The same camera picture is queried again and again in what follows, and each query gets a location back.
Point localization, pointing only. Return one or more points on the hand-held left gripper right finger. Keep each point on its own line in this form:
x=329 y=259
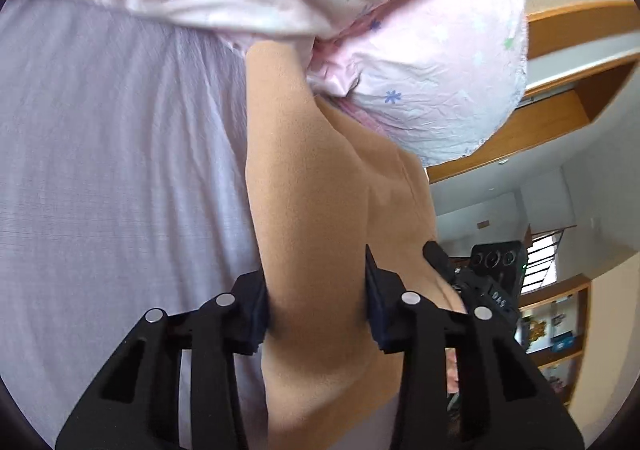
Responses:
x=378 y=317

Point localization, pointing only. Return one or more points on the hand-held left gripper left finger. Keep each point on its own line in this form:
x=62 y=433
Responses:
x=256 y=311

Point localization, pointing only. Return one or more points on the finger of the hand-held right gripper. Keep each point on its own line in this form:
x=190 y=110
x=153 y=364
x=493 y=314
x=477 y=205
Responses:
x=437 y=255

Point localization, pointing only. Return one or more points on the tan fleece garment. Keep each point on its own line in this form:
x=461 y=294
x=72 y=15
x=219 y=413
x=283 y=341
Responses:
x=310 y=205

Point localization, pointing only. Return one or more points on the stair railing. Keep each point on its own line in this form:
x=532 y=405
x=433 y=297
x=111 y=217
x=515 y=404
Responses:
x=545 y=255

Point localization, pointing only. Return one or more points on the wooden bookshelf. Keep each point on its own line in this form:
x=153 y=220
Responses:
x=555 y=330

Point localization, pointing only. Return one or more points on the pink floral quilt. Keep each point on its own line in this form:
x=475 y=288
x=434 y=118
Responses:
x=425 y=55

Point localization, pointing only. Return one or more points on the lavender bed sheet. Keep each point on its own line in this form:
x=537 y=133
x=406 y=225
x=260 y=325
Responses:
x=100 y=155

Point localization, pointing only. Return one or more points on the wall switch plate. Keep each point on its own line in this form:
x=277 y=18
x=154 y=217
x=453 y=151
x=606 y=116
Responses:
x=483 y=224

